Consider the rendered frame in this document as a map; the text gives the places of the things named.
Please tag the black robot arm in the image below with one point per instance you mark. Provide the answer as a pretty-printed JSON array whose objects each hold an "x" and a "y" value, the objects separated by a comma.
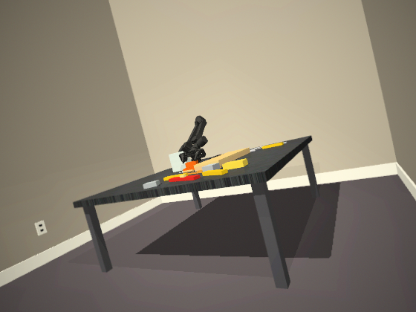
[{"x": 196, "y": 138}]

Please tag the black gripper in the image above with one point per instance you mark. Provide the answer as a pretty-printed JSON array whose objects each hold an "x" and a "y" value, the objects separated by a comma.
[{"x": 193, "y": 153}]

